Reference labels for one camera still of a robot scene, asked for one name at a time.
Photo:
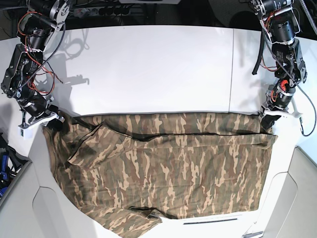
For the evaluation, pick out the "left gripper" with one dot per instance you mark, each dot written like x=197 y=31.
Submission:
x=279 y=103

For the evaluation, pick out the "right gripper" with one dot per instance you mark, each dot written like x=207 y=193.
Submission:
x=39 y=110

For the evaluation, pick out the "camouflage T-shirt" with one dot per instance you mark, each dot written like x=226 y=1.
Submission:
x=127 y=172

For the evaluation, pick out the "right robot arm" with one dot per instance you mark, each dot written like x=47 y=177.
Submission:
x=36 y=28

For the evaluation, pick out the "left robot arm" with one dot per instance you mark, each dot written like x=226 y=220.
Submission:
x=279 y=28

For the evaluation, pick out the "black power strip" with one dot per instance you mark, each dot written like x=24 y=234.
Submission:
x=101 y=11

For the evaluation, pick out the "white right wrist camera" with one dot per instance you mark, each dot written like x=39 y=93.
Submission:
x=26 y=131

